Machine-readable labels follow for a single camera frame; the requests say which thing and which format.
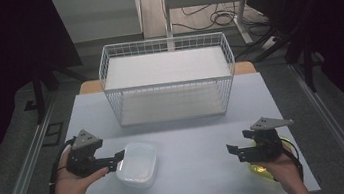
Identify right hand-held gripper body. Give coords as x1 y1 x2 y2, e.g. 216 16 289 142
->
240 112 299 165

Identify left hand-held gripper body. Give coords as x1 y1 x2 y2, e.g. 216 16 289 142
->
62 126 109 179

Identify white plastic container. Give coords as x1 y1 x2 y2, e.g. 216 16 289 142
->
112 138 164 193

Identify person's left hand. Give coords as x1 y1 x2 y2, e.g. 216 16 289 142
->
42 142 113 194

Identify person's right hand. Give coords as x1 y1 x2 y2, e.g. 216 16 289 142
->
253 147 311 194

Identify yellow translucent plastic item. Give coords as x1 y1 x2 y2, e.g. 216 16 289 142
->
244 135 297 186

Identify black metal stand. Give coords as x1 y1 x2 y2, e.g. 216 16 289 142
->
231 21 330 103
27 52 94 126

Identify white power strip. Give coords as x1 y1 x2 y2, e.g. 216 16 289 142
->
258 35 279 51

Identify white cabinet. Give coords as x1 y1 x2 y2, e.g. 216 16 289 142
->
50 0 147 53

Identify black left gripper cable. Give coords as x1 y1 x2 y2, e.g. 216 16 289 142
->
42 136 84 194

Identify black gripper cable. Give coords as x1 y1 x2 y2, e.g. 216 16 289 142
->
278 135 306 185
42 136 84 194

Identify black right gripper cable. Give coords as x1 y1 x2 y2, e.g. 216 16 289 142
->
278 135 306 185

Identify black floor plate frame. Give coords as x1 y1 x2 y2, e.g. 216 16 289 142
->
39 120 67 148

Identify metal floor rail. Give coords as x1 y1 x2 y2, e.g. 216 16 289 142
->
0 91 70 194
288 56 344 194

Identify black floor cables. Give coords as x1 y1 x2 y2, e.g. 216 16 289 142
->
168 0 274 49

